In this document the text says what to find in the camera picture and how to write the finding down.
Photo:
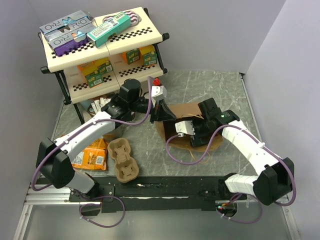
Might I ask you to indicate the cup of straws and napkins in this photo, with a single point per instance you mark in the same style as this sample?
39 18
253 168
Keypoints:
95 105

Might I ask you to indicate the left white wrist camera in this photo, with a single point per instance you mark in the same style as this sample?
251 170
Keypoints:
158 91

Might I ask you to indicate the yellow green box right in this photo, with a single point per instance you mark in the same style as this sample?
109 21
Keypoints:
148 55

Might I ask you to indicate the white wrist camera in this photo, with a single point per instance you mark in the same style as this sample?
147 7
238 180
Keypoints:
185 127
158 91

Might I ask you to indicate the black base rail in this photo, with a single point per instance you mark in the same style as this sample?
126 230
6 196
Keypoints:
148 193

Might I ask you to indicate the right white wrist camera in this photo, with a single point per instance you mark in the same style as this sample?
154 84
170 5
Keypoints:
185 127

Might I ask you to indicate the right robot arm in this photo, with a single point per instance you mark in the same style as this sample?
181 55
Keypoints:
274 176

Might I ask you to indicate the teal carton box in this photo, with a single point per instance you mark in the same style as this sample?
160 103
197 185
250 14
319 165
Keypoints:
113 26

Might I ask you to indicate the cardboard cup carrier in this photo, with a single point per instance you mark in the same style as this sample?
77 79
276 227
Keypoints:
126 168

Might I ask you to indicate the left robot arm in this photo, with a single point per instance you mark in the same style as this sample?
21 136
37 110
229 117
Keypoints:
54 156

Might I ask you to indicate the orange snack bag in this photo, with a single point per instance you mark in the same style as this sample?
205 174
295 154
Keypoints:
93 157

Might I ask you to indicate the yellow green snack box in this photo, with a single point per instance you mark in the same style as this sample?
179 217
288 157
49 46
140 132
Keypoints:
104 66

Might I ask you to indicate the orange green snack box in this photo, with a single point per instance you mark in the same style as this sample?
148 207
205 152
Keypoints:
86 67

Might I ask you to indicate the cream three-tier shelf rack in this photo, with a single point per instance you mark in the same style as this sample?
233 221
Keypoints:
72 83

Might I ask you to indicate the orange green box right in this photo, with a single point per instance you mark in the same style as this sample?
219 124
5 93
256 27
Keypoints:
131 56

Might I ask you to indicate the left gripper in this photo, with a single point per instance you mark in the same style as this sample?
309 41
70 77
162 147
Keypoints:
161 113

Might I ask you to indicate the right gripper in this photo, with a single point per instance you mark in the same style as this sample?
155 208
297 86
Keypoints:
196 139

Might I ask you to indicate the purple RO box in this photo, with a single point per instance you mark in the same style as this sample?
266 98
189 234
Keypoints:
71 39

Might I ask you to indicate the purple wavy round pack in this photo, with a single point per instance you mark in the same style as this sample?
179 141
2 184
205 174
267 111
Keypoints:
134 17

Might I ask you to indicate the silver blue RO box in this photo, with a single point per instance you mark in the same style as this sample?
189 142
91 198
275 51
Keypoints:
64 21

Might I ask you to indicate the brown paper bag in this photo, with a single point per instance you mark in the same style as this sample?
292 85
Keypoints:
166 130

